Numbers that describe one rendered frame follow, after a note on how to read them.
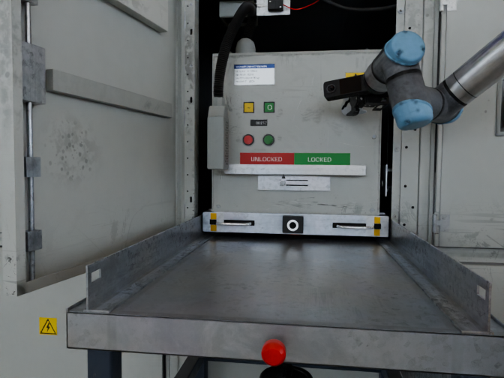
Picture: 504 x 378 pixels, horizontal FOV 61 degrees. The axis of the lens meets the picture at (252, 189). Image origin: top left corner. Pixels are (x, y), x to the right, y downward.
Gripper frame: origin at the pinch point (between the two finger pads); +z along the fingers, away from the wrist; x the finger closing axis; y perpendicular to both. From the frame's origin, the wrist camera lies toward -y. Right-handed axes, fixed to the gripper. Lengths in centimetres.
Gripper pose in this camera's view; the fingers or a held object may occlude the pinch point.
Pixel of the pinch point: (342, 110)
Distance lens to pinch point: 125.9
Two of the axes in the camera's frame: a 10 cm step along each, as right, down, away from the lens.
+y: 9.9, 0.0, 1.3
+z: -1.3, 2.1, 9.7
